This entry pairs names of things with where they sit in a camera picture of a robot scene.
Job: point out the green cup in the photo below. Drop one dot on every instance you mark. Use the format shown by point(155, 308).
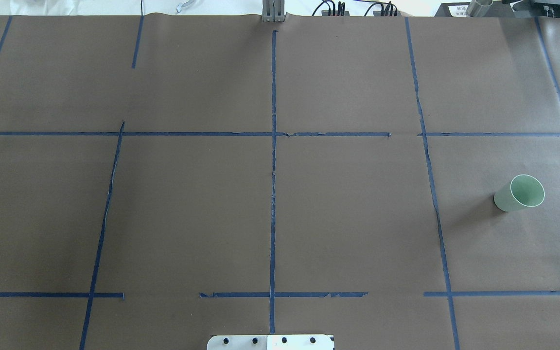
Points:
point(521, 192)

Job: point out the metal cup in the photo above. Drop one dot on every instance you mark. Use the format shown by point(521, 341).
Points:
point(478, 8)

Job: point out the aluminium frame post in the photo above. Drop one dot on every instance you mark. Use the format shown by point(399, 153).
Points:
point(273, 11)

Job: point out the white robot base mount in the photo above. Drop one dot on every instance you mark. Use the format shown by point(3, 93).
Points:
point(272, 342)

